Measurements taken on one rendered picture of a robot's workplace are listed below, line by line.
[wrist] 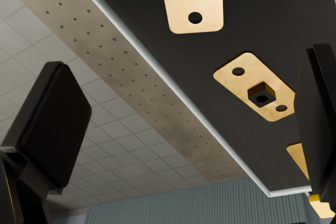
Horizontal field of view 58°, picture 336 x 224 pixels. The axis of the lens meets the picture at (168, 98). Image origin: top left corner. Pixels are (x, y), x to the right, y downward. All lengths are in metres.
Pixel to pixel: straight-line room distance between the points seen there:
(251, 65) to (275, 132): 0.10
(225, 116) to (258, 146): 0.06
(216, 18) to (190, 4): 0.02
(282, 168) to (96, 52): 0.65
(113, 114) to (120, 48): 1.45
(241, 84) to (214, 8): 0.08
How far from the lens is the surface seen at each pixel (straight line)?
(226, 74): 0.25
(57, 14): 0.86
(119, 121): 2.34
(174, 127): 1.10
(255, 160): 0.36
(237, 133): 0.32
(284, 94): 0.27
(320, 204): 0.48
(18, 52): 2.11
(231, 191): 2.94
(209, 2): 0.21
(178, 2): 0.21
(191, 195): 3.13
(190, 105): 0.27
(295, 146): 0.34
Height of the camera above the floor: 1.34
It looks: 41 degrees down
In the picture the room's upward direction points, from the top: 172 degrees counter-clockwise
